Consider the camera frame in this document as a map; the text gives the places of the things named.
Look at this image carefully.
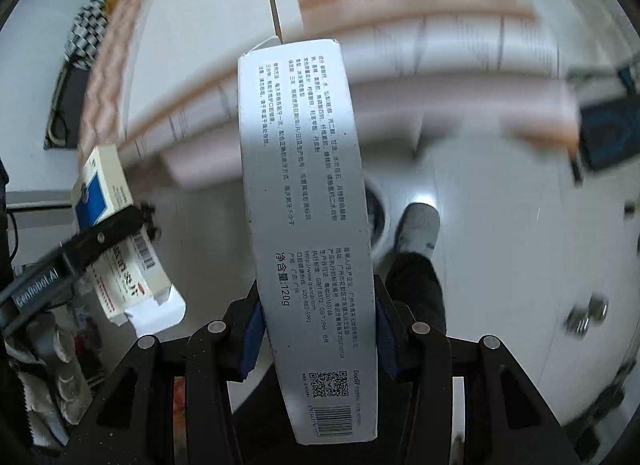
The black white checkered cloth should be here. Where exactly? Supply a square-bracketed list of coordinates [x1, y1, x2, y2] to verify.
[65, 0, 109, 69]

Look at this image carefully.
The metal dumbbell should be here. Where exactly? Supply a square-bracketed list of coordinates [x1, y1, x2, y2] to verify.
[564, 294, 612, 342]

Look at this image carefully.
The black floor scale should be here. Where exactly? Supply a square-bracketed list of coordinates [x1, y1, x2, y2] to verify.
[574, 62, 640, 177]

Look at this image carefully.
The black bench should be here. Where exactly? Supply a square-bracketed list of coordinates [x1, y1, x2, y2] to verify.
[43, 62, 92, 150]

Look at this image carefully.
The long white toothpaste box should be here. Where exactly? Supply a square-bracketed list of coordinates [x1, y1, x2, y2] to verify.
[237, 38, 379, 446]

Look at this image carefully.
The person's dark trouser leg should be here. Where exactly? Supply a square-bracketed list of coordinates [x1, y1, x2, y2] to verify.
[384, 250, 447, 342]

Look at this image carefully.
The person's grey slipper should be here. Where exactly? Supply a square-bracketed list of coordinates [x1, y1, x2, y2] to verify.
[394, 202, 441, 259]

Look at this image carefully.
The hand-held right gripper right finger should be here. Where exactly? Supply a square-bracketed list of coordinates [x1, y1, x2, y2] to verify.
[372, 275, 567, 465]

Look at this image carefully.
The round white trash bin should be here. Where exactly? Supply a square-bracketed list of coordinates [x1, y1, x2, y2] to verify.
[362, 172, 396, 267]

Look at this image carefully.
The diamond patterned tablecloth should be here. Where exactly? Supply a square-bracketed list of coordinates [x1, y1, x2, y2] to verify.
[80, 0, 584, 187]

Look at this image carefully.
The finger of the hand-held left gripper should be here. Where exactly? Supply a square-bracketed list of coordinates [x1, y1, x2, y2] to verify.
[61, 202, 162, 279]

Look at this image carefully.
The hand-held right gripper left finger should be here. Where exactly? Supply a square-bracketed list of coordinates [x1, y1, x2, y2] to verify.
[65, 277, 267, 465]

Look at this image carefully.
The blue white medicine box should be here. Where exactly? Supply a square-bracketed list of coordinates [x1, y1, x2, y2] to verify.
[71, 145, 187, 337]

